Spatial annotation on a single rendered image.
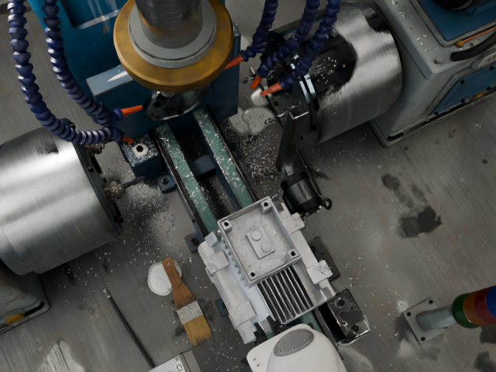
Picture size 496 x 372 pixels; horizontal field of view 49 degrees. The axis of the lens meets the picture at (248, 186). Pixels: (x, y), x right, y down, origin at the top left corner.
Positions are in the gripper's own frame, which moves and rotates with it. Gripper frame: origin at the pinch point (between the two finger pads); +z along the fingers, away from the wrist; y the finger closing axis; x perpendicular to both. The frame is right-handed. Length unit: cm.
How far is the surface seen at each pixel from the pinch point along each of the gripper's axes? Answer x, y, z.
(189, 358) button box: -3.9, -13.1, 12.0
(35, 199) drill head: 30.8, -24.5, 20.1
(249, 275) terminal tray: 6.5, 1.7, 7.6
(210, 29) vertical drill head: 44.6, 10.8, 5.2
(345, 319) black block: -19.9, 18.7, 25.3
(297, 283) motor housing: 0.0, 9.2, 10.3
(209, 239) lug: 11.9, -1.0, 17.8
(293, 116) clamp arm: 27.5, 18.5, 7.6
